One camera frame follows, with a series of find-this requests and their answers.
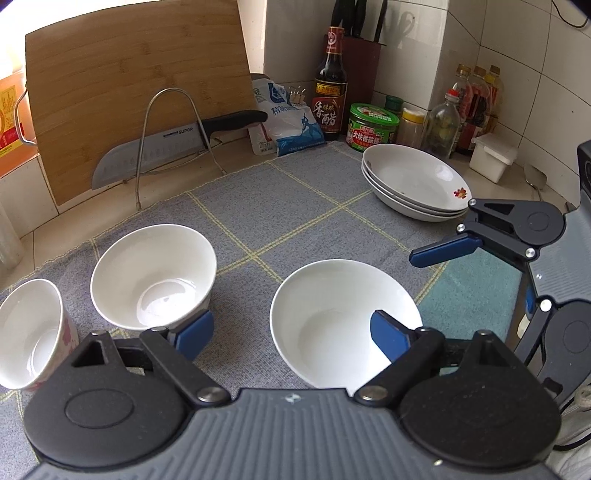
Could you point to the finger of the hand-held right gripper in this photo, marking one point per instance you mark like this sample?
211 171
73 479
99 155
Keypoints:
530 304
443 249

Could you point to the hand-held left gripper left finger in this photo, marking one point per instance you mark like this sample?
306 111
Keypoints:
196 334

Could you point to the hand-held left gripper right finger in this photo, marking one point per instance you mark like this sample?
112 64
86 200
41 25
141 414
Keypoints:
388 337

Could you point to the white fruit-print plate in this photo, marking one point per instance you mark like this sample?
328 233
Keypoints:
401 213
411 175
379 190

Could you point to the plain white bowl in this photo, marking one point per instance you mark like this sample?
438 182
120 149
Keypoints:
152 267
332 314

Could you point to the white plastic box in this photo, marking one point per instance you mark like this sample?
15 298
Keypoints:
491 157

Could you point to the yellow-lidded spice jar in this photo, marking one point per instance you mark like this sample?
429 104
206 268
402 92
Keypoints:
410 129

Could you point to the clear red-capped glass bottle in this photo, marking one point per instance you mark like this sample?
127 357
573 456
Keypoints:
441 124

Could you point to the white cloth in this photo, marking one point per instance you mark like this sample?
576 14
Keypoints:
577 429

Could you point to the green-lidded sauce jar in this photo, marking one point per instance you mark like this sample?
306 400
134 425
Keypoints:
369 131

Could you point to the grey checked cloth mat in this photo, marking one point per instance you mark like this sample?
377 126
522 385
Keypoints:
286 221

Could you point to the yellow-capped condiment bottle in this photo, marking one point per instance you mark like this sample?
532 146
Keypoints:
480 99
464 106
494 92

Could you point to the small green-capped jar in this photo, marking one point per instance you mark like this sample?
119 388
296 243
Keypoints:
395 102

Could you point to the white pink-floral bowl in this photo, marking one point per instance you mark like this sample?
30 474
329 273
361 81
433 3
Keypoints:
27 332

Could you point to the dark vinegar bottle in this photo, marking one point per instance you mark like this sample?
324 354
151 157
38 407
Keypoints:
330 106

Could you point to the white blue salt bag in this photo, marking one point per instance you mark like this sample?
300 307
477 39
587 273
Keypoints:
291 124

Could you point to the dark knife block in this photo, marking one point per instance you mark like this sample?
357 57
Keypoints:
364 64

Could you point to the bamboo cutting board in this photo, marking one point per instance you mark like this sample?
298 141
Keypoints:
115 69

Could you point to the orange-label cooking wine bottle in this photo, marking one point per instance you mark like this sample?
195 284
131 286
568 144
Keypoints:
9 120

